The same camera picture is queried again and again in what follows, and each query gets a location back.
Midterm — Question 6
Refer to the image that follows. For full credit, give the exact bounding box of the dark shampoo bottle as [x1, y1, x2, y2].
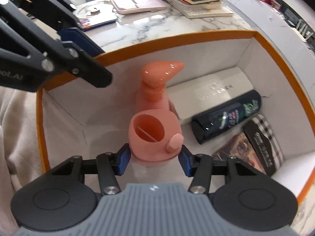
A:
[191, 90, 262, 144]

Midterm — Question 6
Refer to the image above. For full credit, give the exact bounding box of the illustrated tin card case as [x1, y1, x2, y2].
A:
[212, 133, 266, 174]

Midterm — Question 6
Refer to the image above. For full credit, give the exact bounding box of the pink soap dispenser set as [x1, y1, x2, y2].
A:
[128, 61, 184, 166]

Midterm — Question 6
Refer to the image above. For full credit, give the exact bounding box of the plaid glasses case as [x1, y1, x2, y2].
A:
[243, 114, 284, 176]

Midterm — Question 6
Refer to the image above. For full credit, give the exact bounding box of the orange storage box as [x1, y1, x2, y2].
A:
[36, 30, 314, 201]

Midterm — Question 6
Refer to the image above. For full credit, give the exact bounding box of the white long box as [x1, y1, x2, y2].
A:
[167, 67, 254, 124]

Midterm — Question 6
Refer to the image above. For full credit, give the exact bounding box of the pink compartment tray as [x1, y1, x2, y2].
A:
[110, 0, 167, 15]

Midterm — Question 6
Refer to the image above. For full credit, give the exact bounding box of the white cloth blanket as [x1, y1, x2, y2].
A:
[1, 87, 43, 235]

